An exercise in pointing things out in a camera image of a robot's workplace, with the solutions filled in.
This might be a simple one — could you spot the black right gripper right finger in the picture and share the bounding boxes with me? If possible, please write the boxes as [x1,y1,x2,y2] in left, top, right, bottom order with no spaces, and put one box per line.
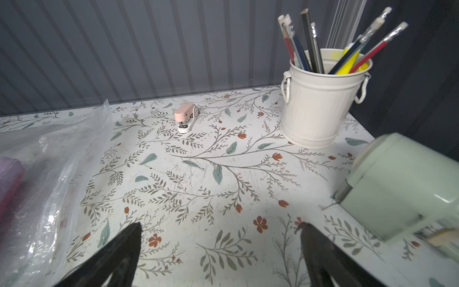
[297,222,384,287]

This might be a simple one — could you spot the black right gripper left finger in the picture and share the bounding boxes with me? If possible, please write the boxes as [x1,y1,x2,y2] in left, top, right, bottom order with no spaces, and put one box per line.
[56,222,142,287]

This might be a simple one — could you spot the clear plastic vacuum bag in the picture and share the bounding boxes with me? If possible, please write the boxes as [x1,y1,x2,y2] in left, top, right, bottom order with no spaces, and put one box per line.
[1,102,112,287]

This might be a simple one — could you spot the purple trousers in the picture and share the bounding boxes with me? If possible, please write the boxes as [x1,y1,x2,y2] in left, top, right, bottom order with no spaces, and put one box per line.
[1,157,25,217]

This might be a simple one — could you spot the mint green pencil sharpener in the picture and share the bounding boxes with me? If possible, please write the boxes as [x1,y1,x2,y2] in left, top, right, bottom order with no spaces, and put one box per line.
[334,133,459,242]

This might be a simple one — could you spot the cream metal pencil bucket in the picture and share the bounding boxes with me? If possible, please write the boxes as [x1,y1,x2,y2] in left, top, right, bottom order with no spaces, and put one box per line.
[280,49,373,149]

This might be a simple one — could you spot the small pink stapler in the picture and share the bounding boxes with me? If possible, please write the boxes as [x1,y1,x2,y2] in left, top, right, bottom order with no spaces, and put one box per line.
[174,104,199,134]

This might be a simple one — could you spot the yellow highlighter pen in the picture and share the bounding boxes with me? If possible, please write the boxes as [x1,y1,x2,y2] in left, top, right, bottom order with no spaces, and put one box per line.
[329,17,386,75]

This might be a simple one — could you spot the black pencil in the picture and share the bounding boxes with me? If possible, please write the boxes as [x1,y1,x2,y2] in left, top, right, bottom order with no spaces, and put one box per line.
[301,8,319,73]

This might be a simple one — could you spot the blue pencil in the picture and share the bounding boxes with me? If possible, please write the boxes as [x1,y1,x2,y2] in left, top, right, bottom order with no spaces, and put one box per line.
[283,14,312,72]

